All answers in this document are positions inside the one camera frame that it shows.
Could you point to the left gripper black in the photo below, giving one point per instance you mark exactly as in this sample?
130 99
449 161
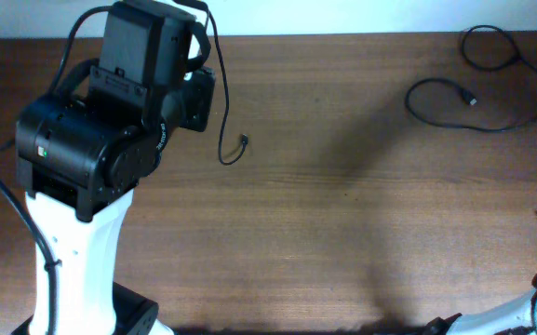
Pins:
198 100

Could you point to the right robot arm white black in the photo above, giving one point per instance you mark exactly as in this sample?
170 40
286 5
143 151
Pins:
518 316

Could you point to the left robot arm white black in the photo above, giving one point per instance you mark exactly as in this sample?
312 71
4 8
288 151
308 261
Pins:
83 147

